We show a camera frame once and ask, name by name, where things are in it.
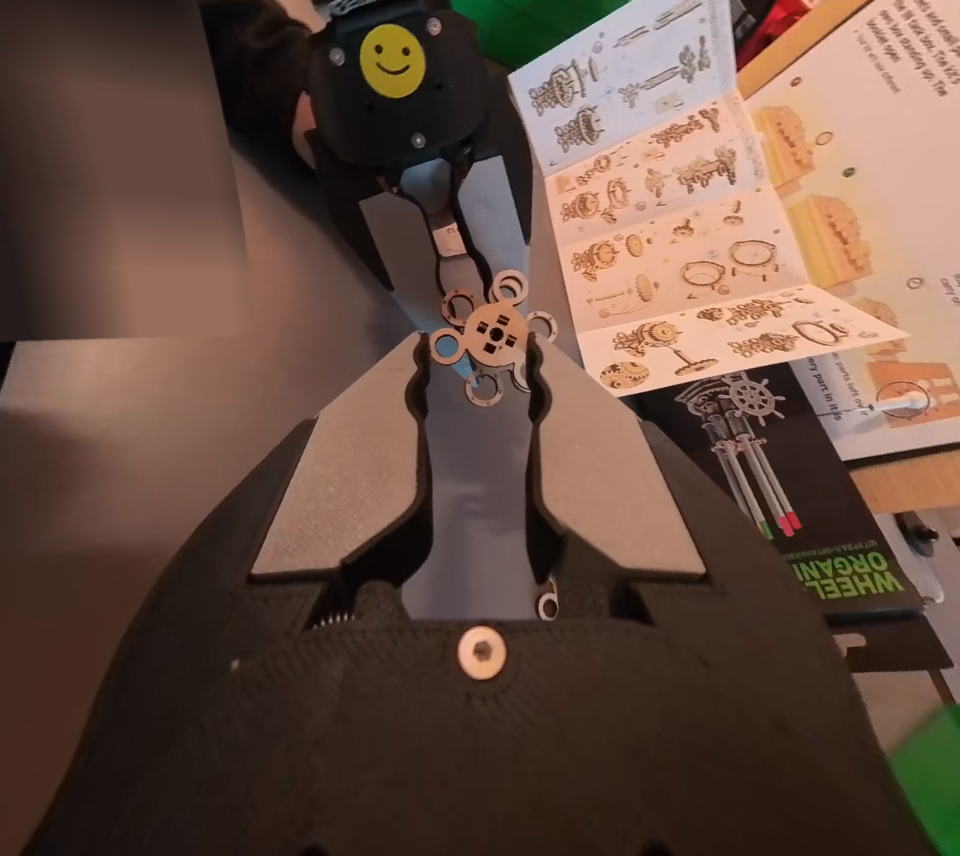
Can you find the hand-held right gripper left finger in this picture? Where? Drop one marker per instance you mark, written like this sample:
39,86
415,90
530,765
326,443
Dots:
352,481

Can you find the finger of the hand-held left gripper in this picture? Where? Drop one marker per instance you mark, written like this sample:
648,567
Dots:
394,241
491,211

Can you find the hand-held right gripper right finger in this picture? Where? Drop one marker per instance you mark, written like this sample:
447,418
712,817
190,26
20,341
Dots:
600,489

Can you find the wooden flower-shaped plate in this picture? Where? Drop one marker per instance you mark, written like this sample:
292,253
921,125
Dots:
471,339

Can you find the person's left forearm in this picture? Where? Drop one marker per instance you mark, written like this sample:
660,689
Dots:
262,69

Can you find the person's left hand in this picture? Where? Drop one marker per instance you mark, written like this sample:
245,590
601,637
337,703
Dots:
304,121

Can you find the black product box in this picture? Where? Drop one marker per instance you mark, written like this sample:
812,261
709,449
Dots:
750,496

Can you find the folded assembly instruction leaflet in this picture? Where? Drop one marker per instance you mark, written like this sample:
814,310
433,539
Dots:
660,234

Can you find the instruction poster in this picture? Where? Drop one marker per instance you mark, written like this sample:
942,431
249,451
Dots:
862,159

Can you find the plywood display board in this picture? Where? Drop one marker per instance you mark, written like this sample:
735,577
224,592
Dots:
825,19

